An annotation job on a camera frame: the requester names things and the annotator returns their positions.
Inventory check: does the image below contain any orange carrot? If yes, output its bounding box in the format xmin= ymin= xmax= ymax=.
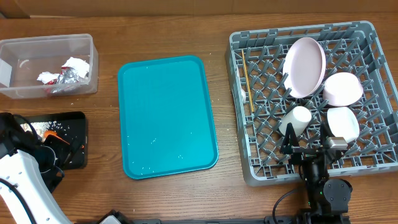
xmin=44 ymin=130 xmax=70 ymax=145

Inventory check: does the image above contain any clear plastic storage bin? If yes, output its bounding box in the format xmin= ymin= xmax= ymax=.
xmin=1 ymin=34 xmax=98 ymax=99

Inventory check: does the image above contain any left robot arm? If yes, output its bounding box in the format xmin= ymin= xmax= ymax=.
xmin=1 ymin=113 xmax=85 ymax=223

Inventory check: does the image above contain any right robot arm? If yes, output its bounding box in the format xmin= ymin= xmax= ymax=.
xmin=280 ymin=123 xmax=353 ymax=224

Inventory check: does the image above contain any pile of rice and peanuts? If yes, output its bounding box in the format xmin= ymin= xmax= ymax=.
xmin=30 ymin=121 xmax=71 ymax=141

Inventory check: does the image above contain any white bowl with peanuts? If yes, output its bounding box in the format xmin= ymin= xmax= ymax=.
xmin=326 ymin=107 xmax=359 ymax=143

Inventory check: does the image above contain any white plastic fork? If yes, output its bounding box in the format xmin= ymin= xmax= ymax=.
xmin=240 ymin=88 xmax=246 ymax=103

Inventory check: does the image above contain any white paper cup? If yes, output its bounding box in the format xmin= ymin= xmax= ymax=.
xmin=279 ymin=106 xmax=312 ymax=137

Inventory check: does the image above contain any silver foil wrapper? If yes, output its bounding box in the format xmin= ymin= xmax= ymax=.
xmin=41 ymin=67 xmax=80 ymax=94

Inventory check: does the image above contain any grey plastic dishwasher rack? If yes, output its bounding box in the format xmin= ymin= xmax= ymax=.
xmin=225 ymin=21 xmax=397 ymax=187

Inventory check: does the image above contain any teal plastic serving tray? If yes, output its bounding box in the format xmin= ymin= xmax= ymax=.
xmin=118 ymin=55 xmax=219 ymax=180

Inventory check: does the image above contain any wooden chopstick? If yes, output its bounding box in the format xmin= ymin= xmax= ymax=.
xmin=241 ymin=49 xmax=254 ymax=113

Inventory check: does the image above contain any white bowl with rice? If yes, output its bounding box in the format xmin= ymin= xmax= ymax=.
xmin=323 ymin=72 xmax=364 ymax=106

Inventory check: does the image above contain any white round plate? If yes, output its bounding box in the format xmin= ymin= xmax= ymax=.
xmin=282 ymin=37 xmax=326 ymax=98

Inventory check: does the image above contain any black rectangular waste tray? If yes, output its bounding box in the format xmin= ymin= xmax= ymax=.
xmin=17 ymin=111 xmax=88 ymax=167

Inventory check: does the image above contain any white napkin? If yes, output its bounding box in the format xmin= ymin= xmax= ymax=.
xmin=37 ymin=57 xmax=90 ymax=84

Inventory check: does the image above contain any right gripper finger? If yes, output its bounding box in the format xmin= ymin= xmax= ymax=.
xmin=279 ymin=123 xmax=302 ymax=154
xmin=320 ymin=123 xmax=330 ymax=147

